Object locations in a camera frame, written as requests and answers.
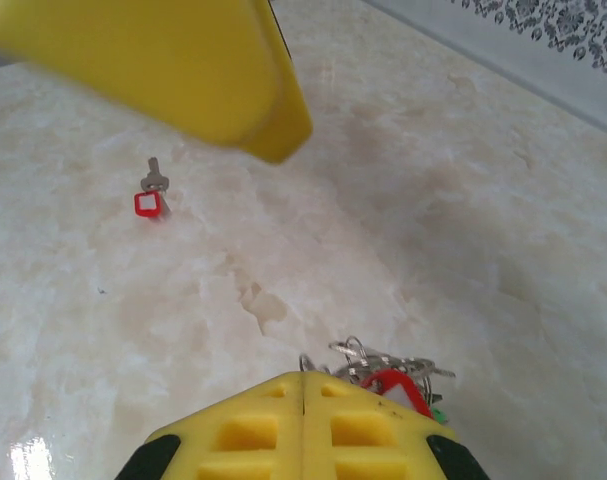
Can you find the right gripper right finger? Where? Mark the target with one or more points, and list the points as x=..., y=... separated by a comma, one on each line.
x=318, y=400

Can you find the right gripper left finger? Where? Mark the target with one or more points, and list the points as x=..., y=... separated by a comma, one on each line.
x=283, y=400

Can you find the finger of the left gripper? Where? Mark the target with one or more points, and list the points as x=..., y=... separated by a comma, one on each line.
x=133, y=50
x=288, y=130

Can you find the silver key with red tag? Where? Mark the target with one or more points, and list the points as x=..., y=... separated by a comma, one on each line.
x=148, y=202

